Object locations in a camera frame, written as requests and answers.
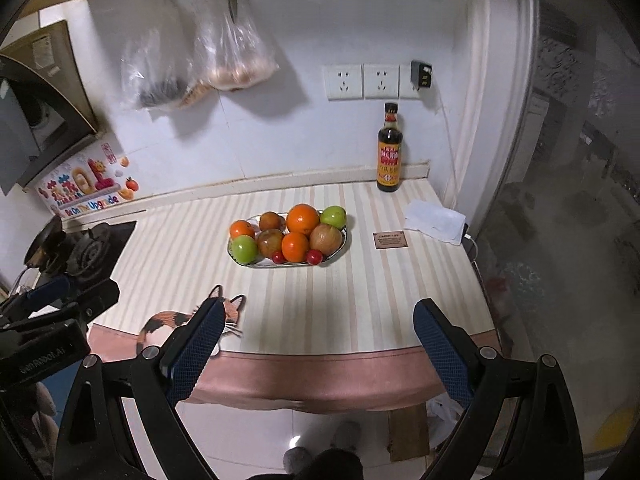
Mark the black plug charger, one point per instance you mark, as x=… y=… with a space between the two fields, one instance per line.
x=421 y=75

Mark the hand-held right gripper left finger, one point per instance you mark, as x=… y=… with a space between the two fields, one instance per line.
x=195 y=355

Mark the large green apple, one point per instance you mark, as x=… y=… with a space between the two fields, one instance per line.
x=333 y=215

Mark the colourful wall sticker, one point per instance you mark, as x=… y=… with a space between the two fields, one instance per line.
x=85 y=180

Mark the person's left forearm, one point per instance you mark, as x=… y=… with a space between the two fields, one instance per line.
x=44 y=410

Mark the small dark tangerine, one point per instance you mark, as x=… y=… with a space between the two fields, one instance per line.
x=271 y=220

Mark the small green apple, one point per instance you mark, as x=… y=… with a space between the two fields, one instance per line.
x=243 y=250

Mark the floral print plate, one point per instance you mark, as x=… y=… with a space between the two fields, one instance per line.
x=345 y=239

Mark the clear bag with dark contents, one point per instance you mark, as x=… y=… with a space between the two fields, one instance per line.
x=155 y=70

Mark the black pot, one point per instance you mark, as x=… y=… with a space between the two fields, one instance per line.
x=45 y=240

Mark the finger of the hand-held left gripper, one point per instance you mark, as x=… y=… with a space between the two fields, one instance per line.
x=47 y=291
x=95 y=297

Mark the large orange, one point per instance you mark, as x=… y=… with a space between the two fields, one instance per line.
x=302 y=217

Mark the clear bag with pale contents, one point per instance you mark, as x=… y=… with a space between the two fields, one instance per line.
x=235 y=55

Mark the grey fuzzy slipper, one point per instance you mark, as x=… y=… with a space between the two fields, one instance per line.
x=297 y=460

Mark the white wall socket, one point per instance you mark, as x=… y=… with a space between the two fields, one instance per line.
x=343 y=82
x=405 y=87
x=381 y=81

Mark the dark red apple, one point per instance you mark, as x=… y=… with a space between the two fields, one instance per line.
x=270 y=241

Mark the glass sliding door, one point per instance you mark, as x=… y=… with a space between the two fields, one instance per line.
x=560 y=160

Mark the range hood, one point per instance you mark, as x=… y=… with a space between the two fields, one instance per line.
x=30 y=110

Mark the bright orange tangerine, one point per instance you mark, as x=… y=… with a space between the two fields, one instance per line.
x=241 y=229

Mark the white crumpled plastic bag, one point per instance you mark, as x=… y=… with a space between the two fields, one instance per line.
x=445 y=412

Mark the gas stove burner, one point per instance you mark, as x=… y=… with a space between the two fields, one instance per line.
x=95 y=250

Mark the cherry tomato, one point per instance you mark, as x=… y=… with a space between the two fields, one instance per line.
x=314 y=257
x=278 y=257

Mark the white folded cloth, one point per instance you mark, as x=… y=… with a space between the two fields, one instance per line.
x=435 y=220

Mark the large pale red apple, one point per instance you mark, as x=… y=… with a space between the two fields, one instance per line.
x=326 y=238

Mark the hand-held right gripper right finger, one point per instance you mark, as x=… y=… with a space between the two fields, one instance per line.
x=442 y=350

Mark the dark soy sauce bottle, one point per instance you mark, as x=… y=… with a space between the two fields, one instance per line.
x=389 y=160

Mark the brown printed label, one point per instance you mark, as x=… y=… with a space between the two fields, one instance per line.
x=390 y=240

